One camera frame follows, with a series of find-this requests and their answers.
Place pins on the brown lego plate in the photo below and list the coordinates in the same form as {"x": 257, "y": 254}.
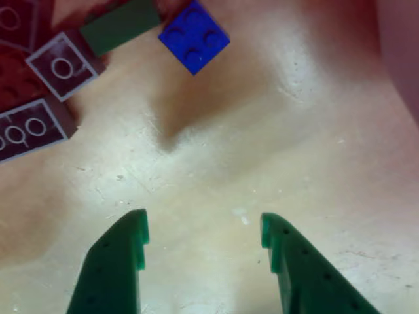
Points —
{"x": 13, "y": 81}

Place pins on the small grey square lego brick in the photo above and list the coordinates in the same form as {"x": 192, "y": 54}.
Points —
{"x": 42, "y": 62}

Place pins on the green lego brick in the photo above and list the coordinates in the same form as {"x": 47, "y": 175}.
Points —
{"x": 121, "y": 27}

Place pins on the small blue lego brick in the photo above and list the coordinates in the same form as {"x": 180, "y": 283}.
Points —
{"x": 194, "y": 37}

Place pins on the white plastic bin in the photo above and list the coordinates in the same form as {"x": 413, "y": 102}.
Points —
{"x": 404, "y": 39}

